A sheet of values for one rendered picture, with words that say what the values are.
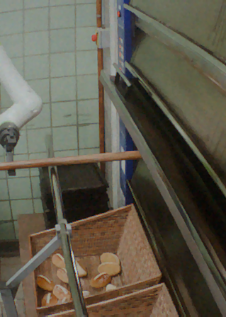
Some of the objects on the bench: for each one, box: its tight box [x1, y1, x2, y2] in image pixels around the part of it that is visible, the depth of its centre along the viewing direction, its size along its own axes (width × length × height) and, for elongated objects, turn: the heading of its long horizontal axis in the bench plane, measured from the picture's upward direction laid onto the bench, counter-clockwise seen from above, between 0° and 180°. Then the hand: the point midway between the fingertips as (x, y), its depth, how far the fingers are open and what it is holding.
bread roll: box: [101, 253, 120, 265], centre depth 229 cm, size 6×10×7 cm
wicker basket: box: [28, 204, 163, 317], centre depth 206 cm, size 49×56×28 cm
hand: (11, 157), depth 183 cm, fingers open, 11 cm apart
